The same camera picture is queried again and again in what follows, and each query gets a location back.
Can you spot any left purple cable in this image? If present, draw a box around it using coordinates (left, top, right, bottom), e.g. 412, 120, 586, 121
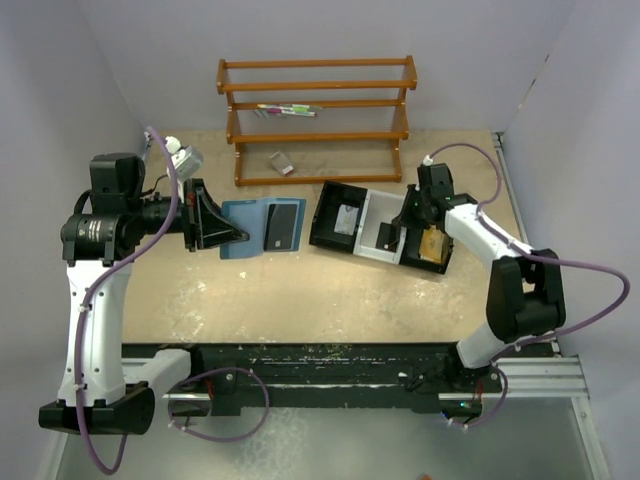
74, 125, 274, 475

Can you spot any black and white organizer tray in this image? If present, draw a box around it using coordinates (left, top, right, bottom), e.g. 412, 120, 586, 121
309, 181, 453, 275

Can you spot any wooden three-tier shelf rack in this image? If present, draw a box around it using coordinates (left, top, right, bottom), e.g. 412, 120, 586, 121
215, 55, 418, 187

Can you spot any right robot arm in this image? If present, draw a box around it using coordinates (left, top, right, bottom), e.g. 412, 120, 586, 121
393, 163, 566, 391

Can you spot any green marker pen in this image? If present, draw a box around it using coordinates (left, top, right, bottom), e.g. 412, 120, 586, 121
279, 104, 324, 112

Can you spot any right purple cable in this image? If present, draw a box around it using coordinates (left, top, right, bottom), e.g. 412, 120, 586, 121
422, 142, 632, 436

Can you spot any white card in tray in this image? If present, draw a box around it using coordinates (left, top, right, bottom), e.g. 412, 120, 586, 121
333, 204, 359, 236

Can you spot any blue card holder wallet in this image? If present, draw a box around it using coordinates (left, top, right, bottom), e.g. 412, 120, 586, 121
220, 197, 307, 260

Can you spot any small clear plastic box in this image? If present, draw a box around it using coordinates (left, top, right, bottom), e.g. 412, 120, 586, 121
269, 151, 295, 177

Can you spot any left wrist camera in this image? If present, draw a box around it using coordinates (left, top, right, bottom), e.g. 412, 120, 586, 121
165, 136, 204, 181

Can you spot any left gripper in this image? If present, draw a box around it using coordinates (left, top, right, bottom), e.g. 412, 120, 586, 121
128, 177, 249, 252

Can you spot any purple cable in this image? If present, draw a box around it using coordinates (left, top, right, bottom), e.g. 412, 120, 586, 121
74, 125, 274, 475
422, 142, 632, 436

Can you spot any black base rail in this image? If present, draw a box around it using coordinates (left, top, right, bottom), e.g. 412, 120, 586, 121
119, 342, 501, 416

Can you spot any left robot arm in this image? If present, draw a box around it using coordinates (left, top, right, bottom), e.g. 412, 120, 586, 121
38, 147, 249, 435

